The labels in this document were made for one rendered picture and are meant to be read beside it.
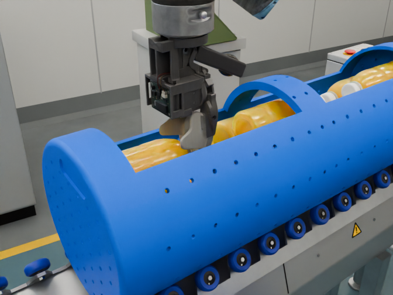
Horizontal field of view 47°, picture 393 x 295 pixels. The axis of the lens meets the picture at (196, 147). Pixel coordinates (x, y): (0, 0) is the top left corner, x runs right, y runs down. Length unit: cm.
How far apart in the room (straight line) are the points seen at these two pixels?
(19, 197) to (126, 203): 198
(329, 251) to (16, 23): 293
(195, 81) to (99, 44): 308
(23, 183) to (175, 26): 198
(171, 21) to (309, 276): 61
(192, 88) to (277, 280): 44
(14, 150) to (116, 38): 165
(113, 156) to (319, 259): 55
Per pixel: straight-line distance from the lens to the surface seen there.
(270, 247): 88
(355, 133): 89
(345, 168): 89
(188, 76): 68
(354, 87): 104
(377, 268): 146
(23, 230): 260
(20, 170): 248
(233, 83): 173
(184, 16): 63
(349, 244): 108
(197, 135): 71
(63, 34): 363
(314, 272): 101
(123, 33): 378
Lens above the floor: 153
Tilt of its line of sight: 29 degrees down
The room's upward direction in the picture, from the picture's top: straight up
